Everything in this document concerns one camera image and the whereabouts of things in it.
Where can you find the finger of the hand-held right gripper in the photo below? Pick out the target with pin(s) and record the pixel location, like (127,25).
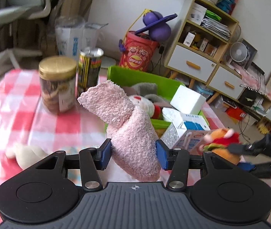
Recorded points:
(245,149)
(262,169)

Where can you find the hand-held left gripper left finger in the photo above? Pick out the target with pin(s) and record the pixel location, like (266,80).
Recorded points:
(105,156)

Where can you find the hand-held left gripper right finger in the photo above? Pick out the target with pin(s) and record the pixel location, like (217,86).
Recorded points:
(161,156)

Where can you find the plush hamburger toy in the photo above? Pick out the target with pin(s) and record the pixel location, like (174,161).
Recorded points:
(218,139)

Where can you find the pink fuzzy sock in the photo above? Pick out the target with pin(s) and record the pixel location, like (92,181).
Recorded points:
(130,133)

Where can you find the white plush toy red trim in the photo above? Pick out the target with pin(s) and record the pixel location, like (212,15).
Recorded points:
(140,103)

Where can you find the green plastic bin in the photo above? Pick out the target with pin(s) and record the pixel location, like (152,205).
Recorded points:
(135,76)

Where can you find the yellow packets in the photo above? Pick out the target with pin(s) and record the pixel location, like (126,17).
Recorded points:
(263,127)

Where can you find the blue white milk carton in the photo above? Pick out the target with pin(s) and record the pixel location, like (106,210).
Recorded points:
(176,133)

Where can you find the red cardboard box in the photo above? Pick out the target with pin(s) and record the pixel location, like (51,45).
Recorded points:
(234,112)

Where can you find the black box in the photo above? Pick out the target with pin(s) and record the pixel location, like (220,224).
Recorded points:
(247,97)

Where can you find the white foam block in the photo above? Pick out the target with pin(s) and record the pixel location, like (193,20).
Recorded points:
(188,99)

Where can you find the low wooden drawer cabinet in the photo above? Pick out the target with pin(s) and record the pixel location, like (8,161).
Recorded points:
(225,83)

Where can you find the pink cloth cover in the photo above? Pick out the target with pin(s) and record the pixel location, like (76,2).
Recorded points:
(257,81)

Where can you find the grey plush toy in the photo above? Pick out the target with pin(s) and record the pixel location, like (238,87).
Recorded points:
(145,88)

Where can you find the clear storage box blue lid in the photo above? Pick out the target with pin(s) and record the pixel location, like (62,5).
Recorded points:
(203,90)

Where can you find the cream plush object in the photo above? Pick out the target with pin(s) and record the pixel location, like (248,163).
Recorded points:
(28,155)

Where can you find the glass jar gold lid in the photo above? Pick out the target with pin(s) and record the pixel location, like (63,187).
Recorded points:
(57,83)

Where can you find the black yellow drink can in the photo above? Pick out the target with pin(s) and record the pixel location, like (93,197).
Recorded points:
(90,69)

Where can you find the pink white checked tablecloth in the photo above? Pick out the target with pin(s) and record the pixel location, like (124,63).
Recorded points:
(18,114)

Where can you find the white desk fan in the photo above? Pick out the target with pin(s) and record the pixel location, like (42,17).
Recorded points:
(238,52)

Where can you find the dark framed picture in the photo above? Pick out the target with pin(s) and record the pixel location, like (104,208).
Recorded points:
(252,52)

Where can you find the tall wooden shelf cabinet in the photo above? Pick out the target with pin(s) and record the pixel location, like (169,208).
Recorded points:
(190,59)

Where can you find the red printed bucket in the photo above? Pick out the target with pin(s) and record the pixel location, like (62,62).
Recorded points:
(138,52)

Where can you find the black power adapter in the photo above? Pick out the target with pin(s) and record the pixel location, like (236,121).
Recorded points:
(161,49)

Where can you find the small white labelled box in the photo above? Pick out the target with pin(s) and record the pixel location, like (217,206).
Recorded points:
(189,39)

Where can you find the white plastic bag blue print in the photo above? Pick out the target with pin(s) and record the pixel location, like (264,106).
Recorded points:
(71,38)

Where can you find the stack of papers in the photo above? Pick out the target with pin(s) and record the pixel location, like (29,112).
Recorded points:
(216,27)

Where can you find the purple jumping ball toy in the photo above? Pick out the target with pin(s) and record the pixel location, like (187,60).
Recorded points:
(159,29)

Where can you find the large white carton box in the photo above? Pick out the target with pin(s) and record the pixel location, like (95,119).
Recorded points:
(197,13)

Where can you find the white mesh office chair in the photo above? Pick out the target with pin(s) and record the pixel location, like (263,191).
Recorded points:
(13,12)

